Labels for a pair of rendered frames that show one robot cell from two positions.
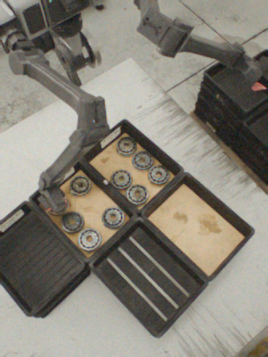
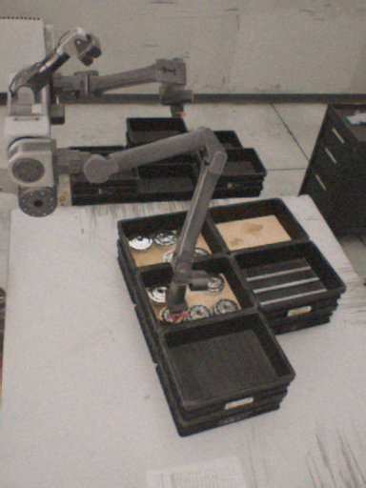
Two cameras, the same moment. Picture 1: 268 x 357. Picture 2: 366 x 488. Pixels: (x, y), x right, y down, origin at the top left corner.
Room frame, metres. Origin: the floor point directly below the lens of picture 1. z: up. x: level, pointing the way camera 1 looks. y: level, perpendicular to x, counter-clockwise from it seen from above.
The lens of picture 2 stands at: (0.17, 1.46, 2.36)
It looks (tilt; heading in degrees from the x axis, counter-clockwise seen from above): 43 degrees down; 289
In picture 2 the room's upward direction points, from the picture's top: 8 degrees clockwise
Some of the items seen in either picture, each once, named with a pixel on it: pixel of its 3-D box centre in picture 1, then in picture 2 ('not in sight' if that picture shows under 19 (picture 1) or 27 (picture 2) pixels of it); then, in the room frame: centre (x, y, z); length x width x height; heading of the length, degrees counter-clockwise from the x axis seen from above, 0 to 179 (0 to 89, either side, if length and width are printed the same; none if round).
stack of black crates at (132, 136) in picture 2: not in sight; (155, 156); (1.37, -1.26, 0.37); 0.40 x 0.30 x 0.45; 36
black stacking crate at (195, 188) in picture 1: (195, 226); (253, 233); (0.42, -0.27, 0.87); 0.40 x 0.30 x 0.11; 44
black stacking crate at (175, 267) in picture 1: (147, 276); (283, 281); (0.21, -0.06, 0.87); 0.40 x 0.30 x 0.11; 44
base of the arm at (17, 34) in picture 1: (15, 40); (66, 162); (0.93, 0.40, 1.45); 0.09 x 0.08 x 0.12; 126
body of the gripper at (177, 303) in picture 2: (50, 194); (176, 295); (0.53, 0.34, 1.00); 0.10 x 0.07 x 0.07; 133
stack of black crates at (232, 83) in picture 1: (231, 101); (103, 194); (1.46, -0.70, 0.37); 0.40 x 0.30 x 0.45; 36
